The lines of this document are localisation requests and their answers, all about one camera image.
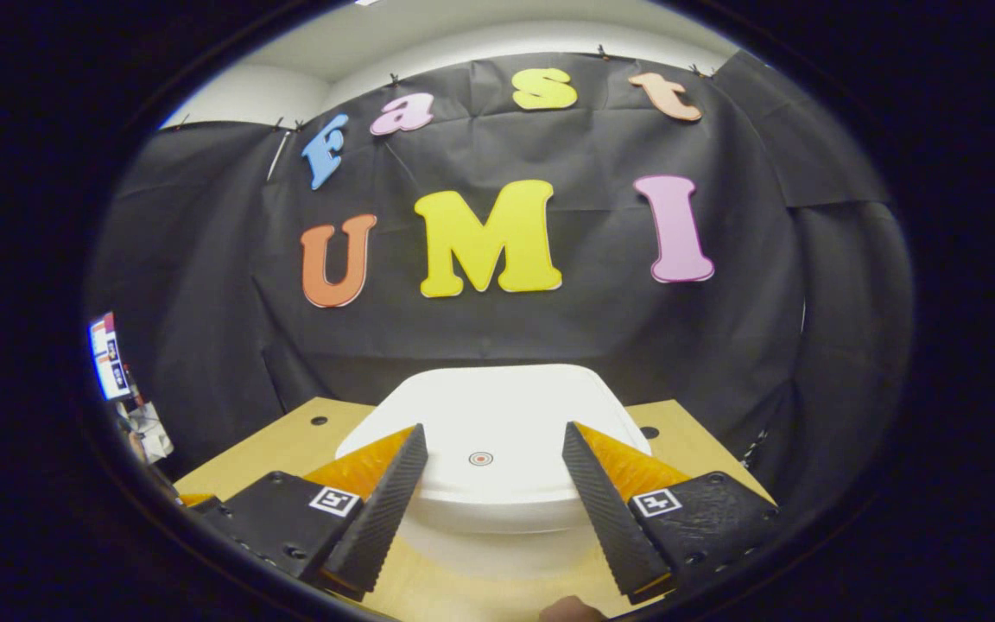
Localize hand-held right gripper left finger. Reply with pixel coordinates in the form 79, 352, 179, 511
191, 423, 429, 601

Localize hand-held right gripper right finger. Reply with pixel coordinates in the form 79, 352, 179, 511
562, 422, 782, 604

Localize white desktop garbage bin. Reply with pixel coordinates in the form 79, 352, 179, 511
335, 364, 654, 581

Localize white crumpled paper sheets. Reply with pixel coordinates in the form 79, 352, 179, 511
122, 400, 174, 463

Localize wooden desktop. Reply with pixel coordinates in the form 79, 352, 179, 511
174, 397, 775, 621

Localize computer monitor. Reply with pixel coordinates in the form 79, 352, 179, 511
89, 313, 133, 401

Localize black backdrop cloth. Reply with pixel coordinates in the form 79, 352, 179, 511
87, 50, 917, 502

